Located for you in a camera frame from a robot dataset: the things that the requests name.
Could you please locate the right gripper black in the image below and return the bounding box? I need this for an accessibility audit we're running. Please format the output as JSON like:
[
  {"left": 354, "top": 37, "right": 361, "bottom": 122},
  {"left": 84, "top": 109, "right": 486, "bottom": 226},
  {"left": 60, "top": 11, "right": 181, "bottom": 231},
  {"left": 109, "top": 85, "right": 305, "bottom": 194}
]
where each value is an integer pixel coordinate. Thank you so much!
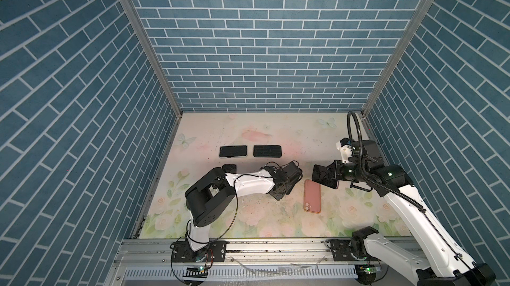
[{"left": 323, "top": 157, "right": 367, "bottom": 182}]

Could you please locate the black phone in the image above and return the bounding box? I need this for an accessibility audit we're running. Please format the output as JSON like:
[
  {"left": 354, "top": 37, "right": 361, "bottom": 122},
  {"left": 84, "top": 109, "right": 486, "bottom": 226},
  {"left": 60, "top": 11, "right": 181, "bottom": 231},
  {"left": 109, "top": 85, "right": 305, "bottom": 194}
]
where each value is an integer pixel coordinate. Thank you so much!
[
  {"left": 312, "top": 163, "right": 339, "bottom": 190},
  {"left": 253, "top": 145, "right": 282, "bottom": 158},
  {"left": 222, "top": 164, "right": 237, "bottom": 173}
]

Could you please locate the blue phone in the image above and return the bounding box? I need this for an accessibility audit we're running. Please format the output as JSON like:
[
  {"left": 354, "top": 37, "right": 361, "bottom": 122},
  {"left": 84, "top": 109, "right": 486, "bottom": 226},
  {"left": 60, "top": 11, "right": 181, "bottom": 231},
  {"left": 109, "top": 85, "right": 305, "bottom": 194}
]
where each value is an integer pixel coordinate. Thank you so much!
[{"left": 219, "top": 145, "right": 248, "bottom": 158}]

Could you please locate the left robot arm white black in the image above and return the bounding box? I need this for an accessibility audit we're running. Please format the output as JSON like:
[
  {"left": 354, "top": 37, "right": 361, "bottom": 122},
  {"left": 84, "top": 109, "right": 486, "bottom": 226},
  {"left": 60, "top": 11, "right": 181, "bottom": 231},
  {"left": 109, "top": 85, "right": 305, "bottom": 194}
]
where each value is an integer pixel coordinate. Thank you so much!
[{"left": 185, "top": 161, "right": 303, "bottom": 251}]

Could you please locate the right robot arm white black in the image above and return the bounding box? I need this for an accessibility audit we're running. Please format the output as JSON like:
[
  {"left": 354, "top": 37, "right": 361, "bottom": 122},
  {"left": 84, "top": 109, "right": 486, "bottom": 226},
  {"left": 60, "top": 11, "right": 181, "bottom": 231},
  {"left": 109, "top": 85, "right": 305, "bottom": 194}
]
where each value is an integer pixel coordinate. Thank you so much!
[{"left": 325, "top": 139, "right": 495, "bottom": 285}]

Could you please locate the pink phone case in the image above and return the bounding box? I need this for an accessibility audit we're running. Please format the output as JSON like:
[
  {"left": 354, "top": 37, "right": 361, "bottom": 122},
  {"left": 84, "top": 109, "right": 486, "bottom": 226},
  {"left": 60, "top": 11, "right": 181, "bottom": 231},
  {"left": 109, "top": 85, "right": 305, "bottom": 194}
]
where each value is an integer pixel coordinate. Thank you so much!
[{"left": 304, "top": 179, "right": 321, "bottom": 214}]

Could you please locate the right controller board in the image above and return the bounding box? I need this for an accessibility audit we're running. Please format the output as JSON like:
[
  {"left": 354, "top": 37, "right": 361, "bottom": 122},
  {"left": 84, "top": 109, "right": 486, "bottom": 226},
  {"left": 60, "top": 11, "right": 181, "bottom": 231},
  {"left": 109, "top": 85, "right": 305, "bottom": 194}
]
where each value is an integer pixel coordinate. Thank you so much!
[{"left": 355, "top": 265, "right": 377, "bottom": 285}]

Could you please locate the controller board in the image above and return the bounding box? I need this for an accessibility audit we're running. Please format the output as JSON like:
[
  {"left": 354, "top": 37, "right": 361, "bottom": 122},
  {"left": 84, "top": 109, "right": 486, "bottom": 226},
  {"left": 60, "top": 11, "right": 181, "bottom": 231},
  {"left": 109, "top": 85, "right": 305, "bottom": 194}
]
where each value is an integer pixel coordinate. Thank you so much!
[
  {"left": 355, "top": 265, "right": 377, "bottom": 285},
  {"left": 183, "top": 266, "right": 209, "bottom": 279}
]

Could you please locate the left controller board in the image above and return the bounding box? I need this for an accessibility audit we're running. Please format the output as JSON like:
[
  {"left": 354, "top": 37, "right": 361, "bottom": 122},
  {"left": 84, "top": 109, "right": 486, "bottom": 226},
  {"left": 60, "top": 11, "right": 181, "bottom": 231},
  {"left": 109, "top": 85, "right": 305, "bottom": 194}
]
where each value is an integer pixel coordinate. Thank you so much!
[{"left": 183, "top": 266, "right": 209, "bottom": 279}]

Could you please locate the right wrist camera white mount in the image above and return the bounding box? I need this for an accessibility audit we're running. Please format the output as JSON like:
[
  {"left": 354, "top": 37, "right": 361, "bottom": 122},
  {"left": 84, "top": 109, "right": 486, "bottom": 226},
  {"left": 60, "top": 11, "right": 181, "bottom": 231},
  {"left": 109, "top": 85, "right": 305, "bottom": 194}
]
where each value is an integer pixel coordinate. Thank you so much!
[{"left": 336, "top": 138, "right": 353, "bottom": 163}]

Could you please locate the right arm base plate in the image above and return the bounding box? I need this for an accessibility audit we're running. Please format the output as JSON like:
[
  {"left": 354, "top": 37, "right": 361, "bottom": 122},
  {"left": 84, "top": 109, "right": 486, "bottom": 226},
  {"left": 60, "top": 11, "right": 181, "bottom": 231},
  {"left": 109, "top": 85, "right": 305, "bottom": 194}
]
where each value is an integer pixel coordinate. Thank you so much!
[{"left": 325, "top": 238, "right": 379, "bottom": 262}]

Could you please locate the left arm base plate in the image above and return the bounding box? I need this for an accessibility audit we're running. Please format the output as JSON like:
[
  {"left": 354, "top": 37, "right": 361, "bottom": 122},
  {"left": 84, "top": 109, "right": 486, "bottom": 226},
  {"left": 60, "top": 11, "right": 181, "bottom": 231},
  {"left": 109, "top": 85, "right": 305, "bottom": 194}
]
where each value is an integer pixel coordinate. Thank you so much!
[{"left": 170, "top": 240, "right": 227, "bottom": 263}]

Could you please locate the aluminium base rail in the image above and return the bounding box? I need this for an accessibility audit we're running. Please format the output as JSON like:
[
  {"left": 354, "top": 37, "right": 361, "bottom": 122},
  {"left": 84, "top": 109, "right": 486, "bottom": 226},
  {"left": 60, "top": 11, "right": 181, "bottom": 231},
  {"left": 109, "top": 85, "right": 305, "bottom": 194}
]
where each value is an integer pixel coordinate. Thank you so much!
[{"left": 105, "top": 237, "right": 424, "bottom": 285}]

